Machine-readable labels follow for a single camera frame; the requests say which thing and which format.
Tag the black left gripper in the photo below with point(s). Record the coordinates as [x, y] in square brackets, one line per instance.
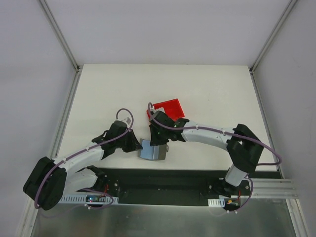
[132, 142]

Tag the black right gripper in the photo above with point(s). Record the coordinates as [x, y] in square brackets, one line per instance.
[158, 138]

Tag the grey leather card holder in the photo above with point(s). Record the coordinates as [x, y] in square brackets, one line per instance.
[152, 153]

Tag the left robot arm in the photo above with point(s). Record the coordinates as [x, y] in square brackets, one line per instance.
[52, 178]

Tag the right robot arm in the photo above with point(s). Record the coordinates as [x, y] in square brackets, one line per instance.
[240, 142]

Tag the red plastic card tray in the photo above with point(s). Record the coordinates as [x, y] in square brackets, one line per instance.
[171, 108]

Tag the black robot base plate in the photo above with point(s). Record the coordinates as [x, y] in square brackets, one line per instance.
[162, 187]

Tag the left table side rail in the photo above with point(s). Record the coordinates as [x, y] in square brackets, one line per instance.
[56, 143]

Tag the table side rail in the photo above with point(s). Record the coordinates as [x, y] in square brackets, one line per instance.
[262, 111]
[56, 143]

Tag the left white cable duct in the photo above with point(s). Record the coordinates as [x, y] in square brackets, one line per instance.
[88, 199]

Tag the white cable duct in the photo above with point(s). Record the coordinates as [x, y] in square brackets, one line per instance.
[88, 199]
[218, 202]

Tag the right white cable duct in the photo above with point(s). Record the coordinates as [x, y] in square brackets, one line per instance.
[218, 202]

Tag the horizontal aluminium extrusion rail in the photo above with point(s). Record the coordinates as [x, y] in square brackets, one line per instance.
[274, 188]

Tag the right table side rail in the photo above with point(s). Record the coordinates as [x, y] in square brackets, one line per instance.
[262, 111]

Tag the left aluminium frame post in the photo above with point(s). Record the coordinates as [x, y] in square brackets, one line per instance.
[59, 35]

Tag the aluminium frame post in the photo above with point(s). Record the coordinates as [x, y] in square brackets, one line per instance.
[273, 34]
[59, 35]

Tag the right aluminium frame post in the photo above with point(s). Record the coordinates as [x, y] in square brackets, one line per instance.
[273, 34]

